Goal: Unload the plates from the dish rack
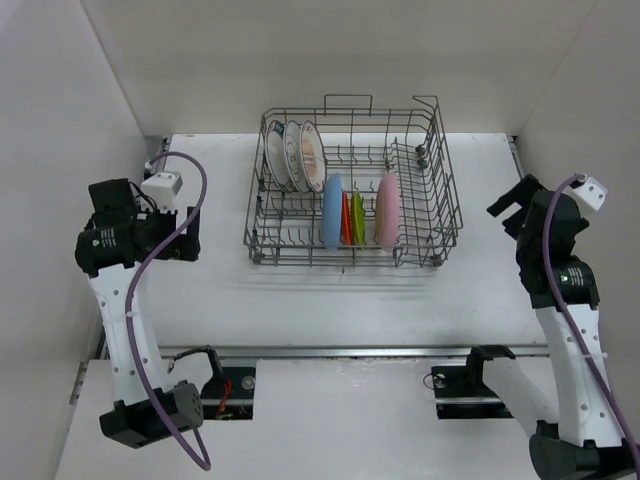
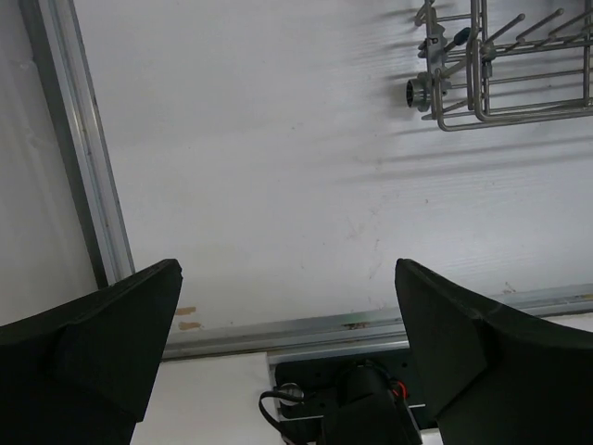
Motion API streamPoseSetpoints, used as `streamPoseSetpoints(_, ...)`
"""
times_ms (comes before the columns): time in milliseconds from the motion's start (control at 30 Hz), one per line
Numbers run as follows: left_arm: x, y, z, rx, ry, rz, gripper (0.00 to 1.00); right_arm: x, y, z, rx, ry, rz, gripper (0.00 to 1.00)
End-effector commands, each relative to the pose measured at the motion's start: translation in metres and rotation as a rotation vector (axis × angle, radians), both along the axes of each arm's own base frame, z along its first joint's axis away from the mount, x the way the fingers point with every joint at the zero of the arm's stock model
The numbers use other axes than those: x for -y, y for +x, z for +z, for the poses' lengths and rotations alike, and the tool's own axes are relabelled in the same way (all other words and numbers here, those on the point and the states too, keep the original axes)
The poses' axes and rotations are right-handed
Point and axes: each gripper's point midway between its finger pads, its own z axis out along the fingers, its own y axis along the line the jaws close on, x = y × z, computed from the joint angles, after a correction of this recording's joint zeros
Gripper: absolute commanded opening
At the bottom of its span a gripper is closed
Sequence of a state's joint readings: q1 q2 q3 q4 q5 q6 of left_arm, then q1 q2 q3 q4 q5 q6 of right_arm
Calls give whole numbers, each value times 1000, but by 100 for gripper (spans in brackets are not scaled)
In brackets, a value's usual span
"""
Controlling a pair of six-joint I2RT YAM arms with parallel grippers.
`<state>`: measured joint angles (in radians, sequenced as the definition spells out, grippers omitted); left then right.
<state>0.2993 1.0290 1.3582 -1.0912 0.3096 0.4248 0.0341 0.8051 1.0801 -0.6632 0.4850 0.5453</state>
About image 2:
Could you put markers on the grey wire dish rack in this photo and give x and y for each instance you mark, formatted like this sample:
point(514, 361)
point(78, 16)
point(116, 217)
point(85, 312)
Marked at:
point(503, 63)

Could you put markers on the aluminium table edge rail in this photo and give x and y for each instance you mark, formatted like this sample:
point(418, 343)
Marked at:
point(268, 147)

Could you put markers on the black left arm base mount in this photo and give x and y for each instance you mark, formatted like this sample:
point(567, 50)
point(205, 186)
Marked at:
point(371, 398)

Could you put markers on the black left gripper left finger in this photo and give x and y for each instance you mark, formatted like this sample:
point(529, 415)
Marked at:
point(83, 372)

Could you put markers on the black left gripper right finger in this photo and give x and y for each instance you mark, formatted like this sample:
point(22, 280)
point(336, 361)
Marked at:
point(492, 374)

